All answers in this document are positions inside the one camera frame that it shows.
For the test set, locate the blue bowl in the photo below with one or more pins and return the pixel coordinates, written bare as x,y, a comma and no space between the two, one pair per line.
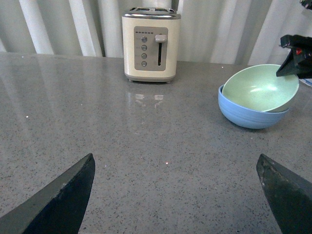
245,117

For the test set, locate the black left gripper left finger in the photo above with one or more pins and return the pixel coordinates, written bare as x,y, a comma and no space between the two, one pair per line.
58,208

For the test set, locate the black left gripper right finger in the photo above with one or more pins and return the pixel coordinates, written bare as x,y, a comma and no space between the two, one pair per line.
288,194

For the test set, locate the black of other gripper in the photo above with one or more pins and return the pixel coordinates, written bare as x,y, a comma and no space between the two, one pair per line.
299,59

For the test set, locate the white curtain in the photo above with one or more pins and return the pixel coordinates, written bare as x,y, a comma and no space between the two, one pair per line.
240,32

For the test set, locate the clear plastic food container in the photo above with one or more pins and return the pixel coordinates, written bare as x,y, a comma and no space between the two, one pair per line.
307,81

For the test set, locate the cream two-slot toaster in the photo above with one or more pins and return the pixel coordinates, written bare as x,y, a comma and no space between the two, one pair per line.
150,43

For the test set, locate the green bowl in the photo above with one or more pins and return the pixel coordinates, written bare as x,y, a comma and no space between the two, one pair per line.
259,88

